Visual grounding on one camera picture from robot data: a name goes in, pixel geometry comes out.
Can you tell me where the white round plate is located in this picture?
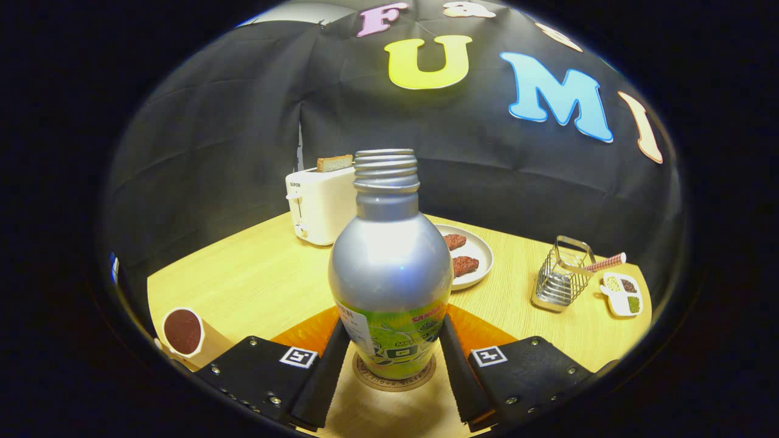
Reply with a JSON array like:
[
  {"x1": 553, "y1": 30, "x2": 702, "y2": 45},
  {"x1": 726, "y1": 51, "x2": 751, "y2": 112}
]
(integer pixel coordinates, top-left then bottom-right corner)
[{"x1": 433, "y1": 224, "x2": 494, "y2": 291}]

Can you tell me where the beige cup with handle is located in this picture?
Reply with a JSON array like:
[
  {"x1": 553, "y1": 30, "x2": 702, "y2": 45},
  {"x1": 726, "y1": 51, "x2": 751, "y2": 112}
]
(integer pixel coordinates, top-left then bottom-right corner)
[{"x1": 155, "y1": 307, "x2": 235, "y2": 372}]

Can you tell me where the white divided condiment dish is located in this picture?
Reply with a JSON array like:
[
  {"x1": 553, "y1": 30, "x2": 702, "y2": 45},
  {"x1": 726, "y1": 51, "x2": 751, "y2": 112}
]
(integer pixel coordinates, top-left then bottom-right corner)
[{"x1": 600, "y1": 273, "x2": 643, "y2": 318}]

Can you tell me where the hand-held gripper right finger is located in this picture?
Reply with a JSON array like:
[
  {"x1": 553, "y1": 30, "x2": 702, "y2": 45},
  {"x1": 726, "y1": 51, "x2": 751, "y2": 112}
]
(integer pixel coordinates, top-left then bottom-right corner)
[{"x1": 439, "y1": 305, "x2": 594, "y2": 429}]

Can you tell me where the light wooden table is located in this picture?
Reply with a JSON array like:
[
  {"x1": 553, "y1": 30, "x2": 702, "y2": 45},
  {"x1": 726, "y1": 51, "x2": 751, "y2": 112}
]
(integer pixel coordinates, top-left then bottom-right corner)
[{"x1": 147, "y1": 212, "x2": 653, "y2": 438}]

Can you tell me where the red striped straw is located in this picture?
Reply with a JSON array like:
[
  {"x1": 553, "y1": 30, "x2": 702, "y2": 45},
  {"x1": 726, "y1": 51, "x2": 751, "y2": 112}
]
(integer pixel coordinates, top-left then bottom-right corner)
[{"x1": 581, "y1": 252, "x2": 627, "y2": 273}]

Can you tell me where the silver juice bottle green label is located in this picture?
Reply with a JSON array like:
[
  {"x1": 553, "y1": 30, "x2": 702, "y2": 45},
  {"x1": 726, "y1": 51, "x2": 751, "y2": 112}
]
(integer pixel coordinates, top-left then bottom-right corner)
[{"x1": 329, "y1": 149, "x2": 454, "y2": 380}]

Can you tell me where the white toaster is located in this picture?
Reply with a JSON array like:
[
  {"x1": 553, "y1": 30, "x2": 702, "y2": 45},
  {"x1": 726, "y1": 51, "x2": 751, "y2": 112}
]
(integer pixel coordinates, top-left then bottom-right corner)
[{"x1": 285, "y1": 165, "x2": 358, "y2": 246}]

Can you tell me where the round brown coaster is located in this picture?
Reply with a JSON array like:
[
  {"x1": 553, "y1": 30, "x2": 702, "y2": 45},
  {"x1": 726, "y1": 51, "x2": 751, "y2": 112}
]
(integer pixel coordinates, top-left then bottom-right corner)
[{"x1": 352, "y1": 353, "x2": 437, "y2": 392}]

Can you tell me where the toast slice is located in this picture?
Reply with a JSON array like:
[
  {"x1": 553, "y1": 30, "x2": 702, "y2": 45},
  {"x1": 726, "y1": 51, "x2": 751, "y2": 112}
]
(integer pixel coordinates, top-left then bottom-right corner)
[{"x1": 316, "y1": 154, "x2": 354, "y2": 173}]

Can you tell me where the metal wire basket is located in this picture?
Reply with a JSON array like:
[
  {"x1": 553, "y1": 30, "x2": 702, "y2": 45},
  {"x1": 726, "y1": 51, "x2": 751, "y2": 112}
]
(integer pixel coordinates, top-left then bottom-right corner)
[{"x1": 531, "y1": 235, "x2": 597, "y2": 314}]

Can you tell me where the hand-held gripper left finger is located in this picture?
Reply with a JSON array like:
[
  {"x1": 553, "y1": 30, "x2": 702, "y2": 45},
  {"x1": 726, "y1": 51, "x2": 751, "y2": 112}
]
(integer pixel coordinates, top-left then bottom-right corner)
[{"x1": 195, "y1": 306, "x2": 352, "y2": 429}]

